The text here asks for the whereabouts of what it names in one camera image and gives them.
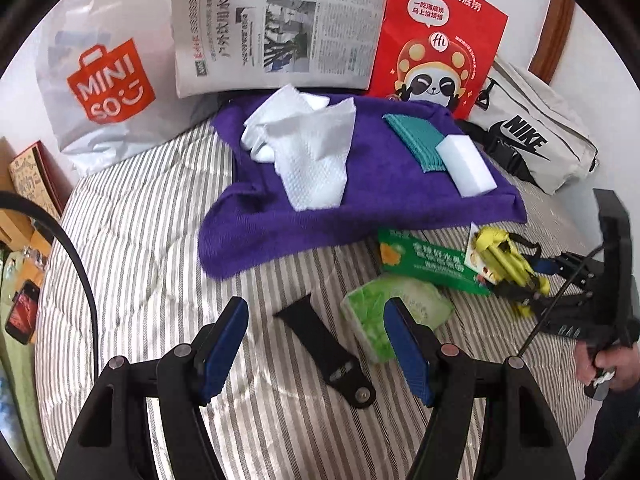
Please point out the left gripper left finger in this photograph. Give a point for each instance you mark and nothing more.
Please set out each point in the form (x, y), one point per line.
(215, 349)

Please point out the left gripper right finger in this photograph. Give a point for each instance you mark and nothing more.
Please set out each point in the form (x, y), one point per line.
(415, 346)

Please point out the light green tissue pack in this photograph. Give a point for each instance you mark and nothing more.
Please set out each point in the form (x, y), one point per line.
(364, 309)

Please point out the dark green packet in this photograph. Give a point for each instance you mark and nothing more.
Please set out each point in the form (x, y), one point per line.
(406, 255)

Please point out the yellow mesh pouch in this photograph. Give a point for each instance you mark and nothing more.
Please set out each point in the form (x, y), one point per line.
(509, 258)

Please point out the purple towel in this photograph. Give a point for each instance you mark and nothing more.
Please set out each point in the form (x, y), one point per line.
(252, 221)

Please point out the white foam sponge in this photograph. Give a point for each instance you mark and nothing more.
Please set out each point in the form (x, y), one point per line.
(465, 165)

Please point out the teal ribbed cloth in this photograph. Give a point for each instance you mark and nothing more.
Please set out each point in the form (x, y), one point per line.
(421, 139)

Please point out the white paper towel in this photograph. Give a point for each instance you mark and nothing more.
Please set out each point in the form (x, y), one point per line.
(307, 140)

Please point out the right hand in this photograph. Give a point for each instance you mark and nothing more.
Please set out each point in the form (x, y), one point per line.
(624, 360)

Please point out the striped quilt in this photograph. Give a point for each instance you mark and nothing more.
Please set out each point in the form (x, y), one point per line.
(135, 226)

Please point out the white Nike waist bag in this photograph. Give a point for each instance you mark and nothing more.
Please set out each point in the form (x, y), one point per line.
(529, 130)

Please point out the black smartphone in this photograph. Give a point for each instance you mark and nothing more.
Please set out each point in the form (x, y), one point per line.
(21, 322)

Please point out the patterned gift box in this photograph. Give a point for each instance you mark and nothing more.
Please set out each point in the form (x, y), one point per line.
(33, 178)

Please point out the red panda paper bag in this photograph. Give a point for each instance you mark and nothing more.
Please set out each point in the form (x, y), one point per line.
(438, 51)

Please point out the white Miniso plastic bag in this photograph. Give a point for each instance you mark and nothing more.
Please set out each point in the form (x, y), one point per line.
(106, 73)

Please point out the folded newspaper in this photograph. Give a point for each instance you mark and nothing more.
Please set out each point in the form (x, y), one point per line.
(227, 45)

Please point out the wooden door frame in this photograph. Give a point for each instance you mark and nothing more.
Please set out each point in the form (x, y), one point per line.
(552, 40)

